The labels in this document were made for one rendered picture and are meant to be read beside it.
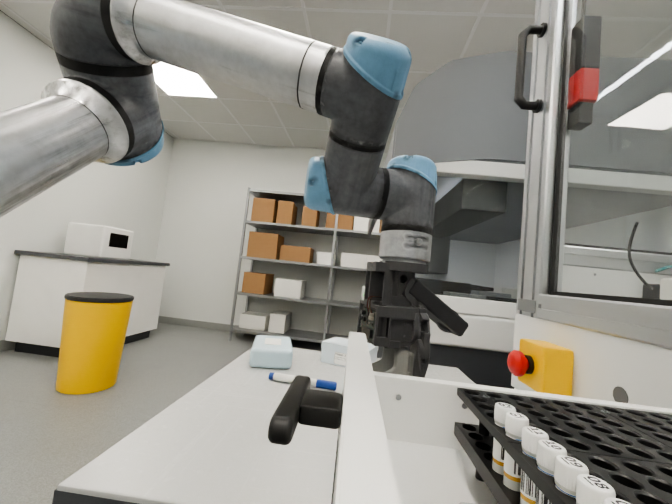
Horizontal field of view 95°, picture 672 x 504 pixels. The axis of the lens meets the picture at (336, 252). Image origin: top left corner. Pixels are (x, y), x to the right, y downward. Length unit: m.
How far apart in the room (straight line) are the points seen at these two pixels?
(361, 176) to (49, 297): 3.48
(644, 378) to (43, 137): 0.73
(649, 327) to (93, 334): 2.70
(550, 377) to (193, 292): 4.77
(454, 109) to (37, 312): 3.60
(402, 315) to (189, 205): 4.89
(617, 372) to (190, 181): 5.15
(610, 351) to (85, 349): 2.70
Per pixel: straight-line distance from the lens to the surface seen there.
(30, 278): 3.87
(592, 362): 0.57
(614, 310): 0.54
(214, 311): 4.91
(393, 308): 0.43
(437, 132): 1.13
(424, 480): 0.30
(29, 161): 0.47
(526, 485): 0.23
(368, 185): 0.42
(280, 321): 4.14
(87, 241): 3.87
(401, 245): 0.43
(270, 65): 0.41
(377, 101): 0.37
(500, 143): 1.18
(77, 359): 2.79
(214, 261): 4.90
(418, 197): 0.45
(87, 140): 0.53
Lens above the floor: 0.99
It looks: 4 degrees up
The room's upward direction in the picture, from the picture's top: 6 degrees clockwise
